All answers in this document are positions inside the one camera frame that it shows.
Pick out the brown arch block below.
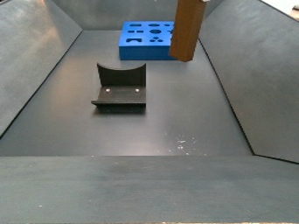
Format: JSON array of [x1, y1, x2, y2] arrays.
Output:
[[170, 0, 208, 62]]

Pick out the dark grey curved fixture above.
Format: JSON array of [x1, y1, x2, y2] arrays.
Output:
[[91, 64, 146, 107]]

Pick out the blue shape sorting board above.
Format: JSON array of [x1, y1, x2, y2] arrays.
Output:
[[119, 21, 174, 60]]

